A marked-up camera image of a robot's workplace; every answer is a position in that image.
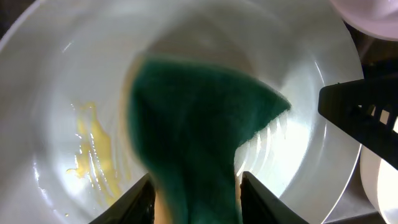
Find white deep plate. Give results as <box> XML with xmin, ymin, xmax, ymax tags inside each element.
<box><xmin>359</xmin><ymin>146</ymin><xmax>397</xmax><ymax>224</ymax></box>

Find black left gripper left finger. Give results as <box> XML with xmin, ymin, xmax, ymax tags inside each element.
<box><xmin>90</xmin><ymin>174</ymin><xmax>155</xmax><ymax>224</ymax></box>

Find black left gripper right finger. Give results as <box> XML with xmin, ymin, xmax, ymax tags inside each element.
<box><xmin>241</xmin><ymin>171</ymin><xmax>308</xmax><ymax>224</ymax></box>

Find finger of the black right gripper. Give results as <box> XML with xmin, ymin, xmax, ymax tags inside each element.
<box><xmin>318</xmin><ymin>77</ymin><xmax>397</xmax><ymax>168</ymax></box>

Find pinkish white plate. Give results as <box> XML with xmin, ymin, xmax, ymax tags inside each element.
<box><xmin>330</xmin><ymin>0</ymin><xmax>397</xmax><ymax>41</ymax></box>

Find white plate with yellow stain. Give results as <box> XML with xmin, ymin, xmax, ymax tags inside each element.
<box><xmin>1</xmin><ymin>0</ymin><xmax>363</xmax><ymax>223</ymax></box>

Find green and yellow sponge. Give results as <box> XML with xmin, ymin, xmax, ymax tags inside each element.
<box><xmin>123</xmin><ymin>55</ymin><xmax>290</xmax><ymax>223</ymax></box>

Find large dark serving tray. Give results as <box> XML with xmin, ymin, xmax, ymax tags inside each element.
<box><xmin>325</xmin><ymin>24</ymin><xmax>397</xmax><ymax>223</ymax></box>

